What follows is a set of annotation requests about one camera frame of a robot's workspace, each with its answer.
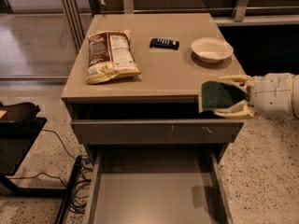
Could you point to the black remote control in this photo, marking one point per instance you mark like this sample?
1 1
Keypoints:
163 43

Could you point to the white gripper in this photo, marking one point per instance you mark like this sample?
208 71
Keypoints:
271 95

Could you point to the black side table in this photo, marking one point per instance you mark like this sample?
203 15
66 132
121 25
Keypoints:
15 142

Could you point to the black power strip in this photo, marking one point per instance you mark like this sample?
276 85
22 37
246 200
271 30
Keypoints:
67 196

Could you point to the grey drawer cabinet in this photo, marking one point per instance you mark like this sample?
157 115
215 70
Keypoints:
167 87

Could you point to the open grey middle drawer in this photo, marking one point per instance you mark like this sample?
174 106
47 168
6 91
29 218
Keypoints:
156 186

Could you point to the grey top drawer front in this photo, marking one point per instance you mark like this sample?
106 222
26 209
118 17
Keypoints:
156 131

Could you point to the dark object on side table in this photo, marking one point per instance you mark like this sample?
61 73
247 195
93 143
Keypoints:
21 114

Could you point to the green and yellow sponge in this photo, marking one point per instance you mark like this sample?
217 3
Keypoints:
218 95

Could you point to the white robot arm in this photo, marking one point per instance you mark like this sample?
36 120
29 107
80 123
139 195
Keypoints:
296 95

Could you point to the brown and cream snack bag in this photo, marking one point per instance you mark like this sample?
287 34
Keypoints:
110 57

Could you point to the white bowl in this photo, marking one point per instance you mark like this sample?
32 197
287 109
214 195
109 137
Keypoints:
212 49

